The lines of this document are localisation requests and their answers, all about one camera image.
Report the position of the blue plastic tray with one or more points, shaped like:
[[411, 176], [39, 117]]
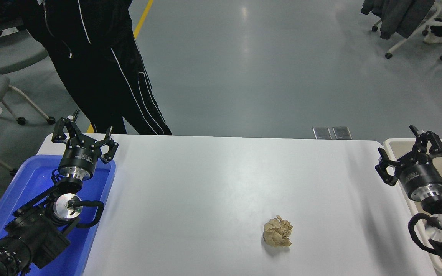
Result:
[[98, 180]]

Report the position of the white-framed wheeled chair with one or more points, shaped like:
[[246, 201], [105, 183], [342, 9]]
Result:
[[388, 55]]

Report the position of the metal floor plate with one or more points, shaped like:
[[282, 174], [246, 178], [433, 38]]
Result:
[[342, 133], [322, 133]]

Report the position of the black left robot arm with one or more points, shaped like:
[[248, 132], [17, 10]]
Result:
[[37, 234]]

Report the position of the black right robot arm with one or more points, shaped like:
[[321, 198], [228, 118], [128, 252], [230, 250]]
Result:
[[441, 230]]

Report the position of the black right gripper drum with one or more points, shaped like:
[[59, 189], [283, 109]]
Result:
[[420, 178]]

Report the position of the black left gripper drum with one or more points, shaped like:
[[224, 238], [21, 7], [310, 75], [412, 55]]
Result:
[[79, 157]]

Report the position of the crumpled tan paper ball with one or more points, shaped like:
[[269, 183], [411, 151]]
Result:
[[277, 232]]

